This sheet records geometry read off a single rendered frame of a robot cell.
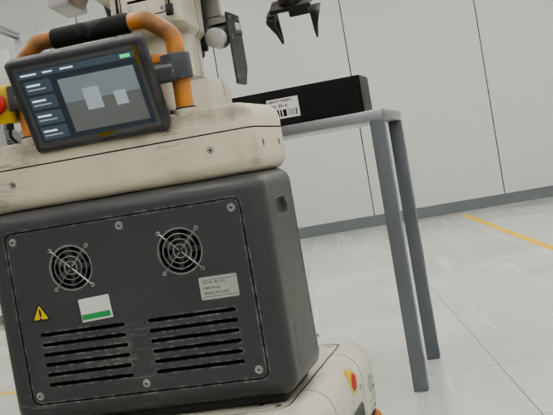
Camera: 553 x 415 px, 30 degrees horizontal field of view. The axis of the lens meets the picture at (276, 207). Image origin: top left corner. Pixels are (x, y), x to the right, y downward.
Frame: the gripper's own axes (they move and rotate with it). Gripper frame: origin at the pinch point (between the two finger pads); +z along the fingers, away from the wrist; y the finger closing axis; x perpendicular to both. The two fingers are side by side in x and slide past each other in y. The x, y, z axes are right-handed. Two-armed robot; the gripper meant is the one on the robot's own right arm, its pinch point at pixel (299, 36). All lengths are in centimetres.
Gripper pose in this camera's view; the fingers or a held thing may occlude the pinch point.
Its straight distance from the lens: 260.2
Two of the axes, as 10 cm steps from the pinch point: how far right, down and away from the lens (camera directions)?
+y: -9.6, 1.6, 2.3
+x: -1.2, 5.2, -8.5
